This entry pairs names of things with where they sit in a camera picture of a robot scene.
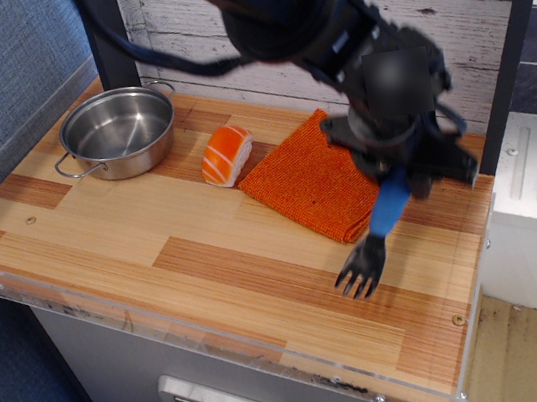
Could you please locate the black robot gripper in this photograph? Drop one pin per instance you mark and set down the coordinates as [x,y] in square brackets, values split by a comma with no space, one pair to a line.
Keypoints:
[396,120]

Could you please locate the blue handled metal fork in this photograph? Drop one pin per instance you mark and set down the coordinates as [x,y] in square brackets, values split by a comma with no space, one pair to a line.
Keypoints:
[365,265]

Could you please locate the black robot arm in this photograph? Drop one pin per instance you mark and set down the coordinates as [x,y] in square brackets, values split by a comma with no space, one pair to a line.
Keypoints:
[327,38]

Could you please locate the orange knitted cloth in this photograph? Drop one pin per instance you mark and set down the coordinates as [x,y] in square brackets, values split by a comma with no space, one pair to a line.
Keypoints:
[314,183]

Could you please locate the salmon sushi toy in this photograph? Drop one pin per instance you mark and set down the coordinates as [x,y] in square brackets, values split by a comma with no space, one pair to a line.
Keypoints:
[225,155]

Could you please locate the stainless steel pot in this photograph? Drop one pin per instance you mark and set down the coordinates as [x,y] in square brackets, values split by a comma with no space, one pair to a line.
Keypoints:
[120,133]

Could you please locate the clear acrylic table edge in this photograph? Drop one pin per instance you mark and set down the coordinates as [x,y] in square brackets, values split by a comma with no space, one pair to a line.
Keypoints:
[254,307]

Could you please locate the black right frame post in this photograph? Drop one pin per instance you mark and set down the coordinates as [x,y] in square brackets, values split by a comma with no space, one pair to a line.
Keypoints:
[513,45]

